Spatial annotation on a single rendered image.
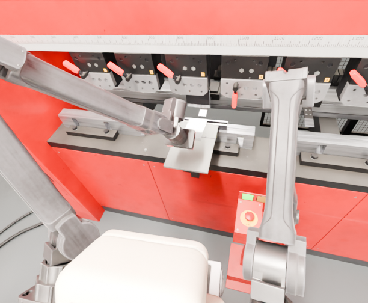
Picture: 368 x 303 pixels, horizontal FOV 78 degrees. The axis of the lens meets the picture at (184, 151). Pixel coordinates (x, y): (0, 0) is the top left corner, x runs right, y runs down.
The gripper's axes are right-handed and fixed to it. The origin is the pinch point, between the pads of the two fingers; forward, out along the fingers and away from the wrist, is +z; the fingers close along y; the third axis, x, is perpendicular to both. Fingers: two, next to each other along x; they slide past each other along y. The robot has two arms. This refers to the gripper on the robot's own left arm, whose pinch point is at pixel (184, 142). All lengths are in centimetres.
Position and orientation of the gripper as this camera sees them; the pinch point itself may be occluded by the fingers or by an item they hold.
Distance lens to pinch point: 87.3
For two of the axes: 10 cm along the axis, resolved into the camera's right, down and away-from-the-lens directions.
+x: -1.6, 9.8, -1.3
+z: 2.3, 1.6, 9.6
